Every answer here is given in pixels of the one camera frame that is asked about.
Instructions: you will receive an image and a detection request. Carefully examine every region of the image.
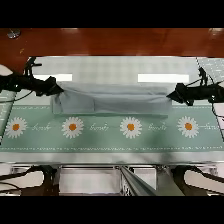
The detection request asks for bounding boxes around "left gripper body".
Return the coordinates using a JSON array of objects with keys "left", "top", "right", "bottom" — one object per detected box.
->
[{"left": 34, "top": 75, "right": 65, "bottom": 98}]

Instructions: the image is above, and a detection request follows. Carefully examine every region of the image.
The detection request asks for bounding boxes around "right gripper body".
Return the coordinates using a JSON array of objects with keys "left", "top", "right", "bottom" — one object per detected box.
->
[{"left": 166, "top": 82, "right": 195, "bottom": 107}]

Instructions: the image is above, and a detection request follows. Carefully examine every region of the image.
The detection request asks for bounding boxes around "grey shirt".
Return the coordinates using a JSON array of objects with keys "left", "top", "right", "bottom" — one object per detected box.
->
[{"left": 50, "top": 81, "right": 174, "bottom": 117}]

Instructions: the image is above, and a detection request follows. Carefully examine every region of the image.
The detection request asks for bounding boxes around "black cable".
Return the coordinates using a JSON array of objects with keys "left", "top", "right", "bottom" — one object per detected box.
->
[{"left": 209, "top": 99, "right": 224, "bottom": 142}]

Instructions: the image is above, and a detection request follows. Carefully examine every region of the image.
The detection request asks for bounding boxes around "silver frame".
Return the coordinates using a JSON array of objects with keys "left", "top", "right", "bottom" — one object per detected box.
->
[{"left": 0, "top": 161, "right": 224, "bottom": 197}]

